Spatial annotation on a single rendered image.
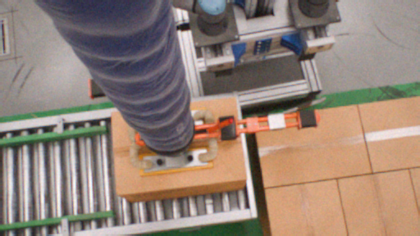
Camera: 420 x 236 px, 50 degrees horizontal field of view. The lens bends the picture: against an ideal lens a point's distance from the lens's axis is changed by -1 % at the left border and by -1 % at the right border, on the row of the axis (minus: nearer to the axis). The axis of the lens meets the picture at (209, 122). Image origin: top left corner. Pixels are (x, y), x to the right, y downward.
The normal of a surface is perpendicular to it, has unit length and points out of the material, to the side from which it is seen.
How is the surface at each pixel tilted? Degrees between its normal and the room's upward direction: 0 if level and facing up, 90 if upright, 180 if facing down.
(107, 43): 75
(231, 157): 0
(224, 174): 0
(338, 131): 0
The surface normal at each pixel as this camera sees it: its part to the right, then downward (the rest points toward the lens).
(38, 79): -0.02, -0.25
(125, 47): 0.41, 0.76
